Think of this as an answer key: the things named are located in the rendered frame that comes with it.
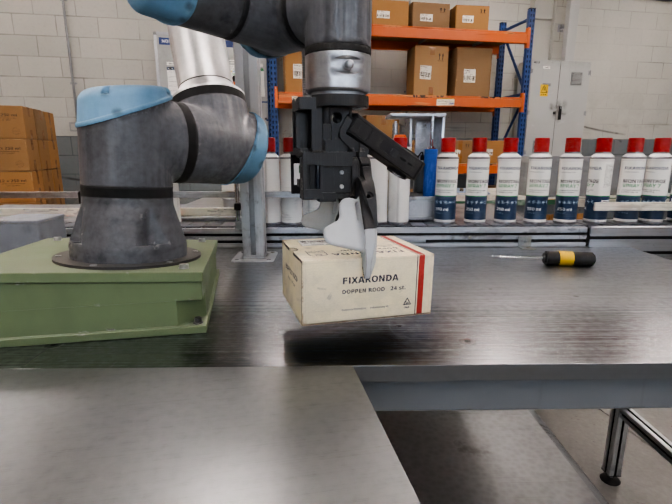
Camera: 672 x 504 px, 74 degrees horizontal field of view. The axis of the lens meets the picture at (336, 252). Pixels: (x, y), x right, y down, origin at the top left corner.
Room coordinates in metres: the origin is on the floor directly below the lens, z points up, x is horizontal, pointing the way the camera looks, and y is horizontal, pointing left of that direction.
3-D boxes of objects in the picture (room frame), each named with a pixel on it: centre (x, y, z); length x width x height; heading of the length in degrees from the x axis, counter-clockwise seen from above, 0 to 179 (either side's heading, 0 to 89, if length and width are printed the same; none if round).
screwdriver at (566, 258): (0.88, -0.41, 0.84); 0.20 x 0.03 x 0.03; 83
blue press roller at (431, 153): (1.14, -0.24, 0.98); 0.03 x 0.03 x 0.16
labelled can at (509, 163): (1.10, -0.42, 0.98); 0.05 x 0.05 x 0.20
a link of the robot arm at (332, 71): (0.54, 0.00, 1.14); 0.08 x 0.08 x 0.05
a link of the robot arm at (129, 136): (0.63, 0.28, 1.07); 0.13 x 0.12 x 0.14; 135
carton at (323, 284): (0.55, -0.02, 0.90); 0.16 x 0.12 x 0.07; 107
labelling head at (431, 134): (1.19, -0.20, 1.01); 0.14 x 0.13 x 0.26; 91
